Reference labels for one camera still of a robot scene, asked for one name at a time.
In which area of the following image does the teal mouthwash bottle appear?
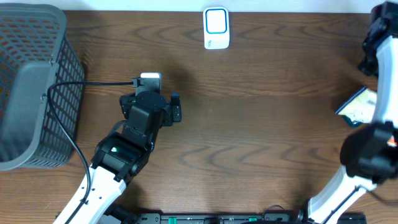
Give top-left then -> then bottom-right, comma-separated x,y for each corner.
342,116 -> 363,128

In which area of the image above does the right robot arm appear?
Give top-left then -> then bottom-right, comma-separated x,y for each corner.
302,1 -> 397,223

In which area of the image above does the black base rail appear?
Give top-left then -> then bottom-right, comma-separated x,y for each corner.
133,212 -> 368,224

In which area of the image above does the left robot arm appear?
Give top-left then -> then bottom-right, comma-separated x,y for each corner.
55,90 -> 182,223

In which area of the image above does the small orange snack packet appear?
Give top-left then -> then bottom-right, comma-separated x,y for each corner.
387,136 -> 397,147

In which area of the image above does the white barcode scanner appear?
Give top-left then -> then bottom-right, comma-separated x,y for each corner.
203,6 -> 230,50

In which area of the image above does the yellow snack chip bag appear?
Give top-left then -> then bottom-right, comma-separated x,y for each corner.
335,86 -> 377,124

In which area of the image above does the grey plastic mesh basket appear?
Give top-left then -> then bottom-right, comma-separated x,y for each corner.
1,3 -> 85,170

